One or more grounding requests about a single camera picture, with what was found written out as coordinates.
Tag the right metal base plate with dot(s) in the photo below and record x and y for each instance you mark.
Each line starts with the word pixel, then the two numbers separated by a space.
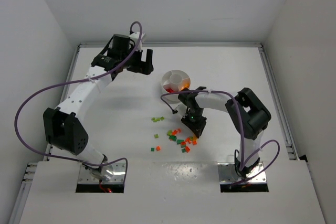
pixel 228 175

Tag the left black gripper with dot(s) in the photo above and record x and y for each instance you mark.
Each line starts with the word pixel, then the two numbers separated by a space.
pixel 140 66

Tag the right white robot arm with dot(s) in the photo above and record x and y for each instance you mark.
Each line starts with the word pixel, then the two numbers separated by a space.
pixel 248 114

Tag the white divided round container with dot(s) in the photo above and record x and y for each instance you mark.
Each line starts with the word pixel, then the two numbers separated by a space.
pixel 174 81

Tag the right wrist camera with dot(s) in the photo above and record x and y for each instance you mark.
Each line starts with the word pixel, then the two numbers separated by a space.
pixel 180 109

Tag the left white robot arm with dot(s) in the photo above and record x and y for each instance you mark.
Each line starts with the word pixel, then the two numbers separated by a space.
pixel 63 124

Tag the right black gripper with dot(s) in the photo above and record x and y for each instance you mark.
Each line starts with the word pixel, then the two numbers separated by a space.
pixel 194 123

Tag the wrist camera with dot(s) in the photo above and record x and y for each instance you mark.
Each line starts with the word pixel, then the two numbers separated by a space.
pixel 139 39
pixel 180 109

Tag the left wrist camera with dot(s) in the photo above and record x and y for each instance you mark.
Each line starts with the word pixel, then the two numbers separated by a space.
pixel 139 39

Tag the metal base plate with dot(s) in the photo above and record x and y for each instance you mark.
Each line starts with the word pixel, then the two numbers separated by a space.
pixel 111 174
pixel 228 175

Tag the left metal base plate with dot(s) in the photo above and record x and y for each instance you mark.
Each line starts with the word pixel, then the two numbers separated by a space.
pixel 111 174

